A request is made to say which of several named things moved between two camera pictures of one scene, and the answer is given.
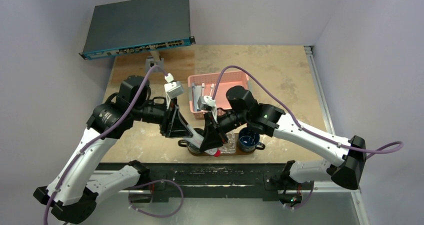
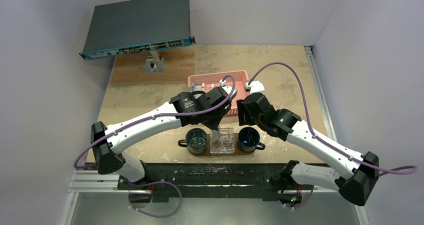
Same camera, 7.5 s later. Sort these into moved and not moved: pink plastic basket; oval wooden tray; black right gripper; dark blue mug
Moved: black right gripper
Not moved: oval wooden tray; pink plastic basket; dark blue mug
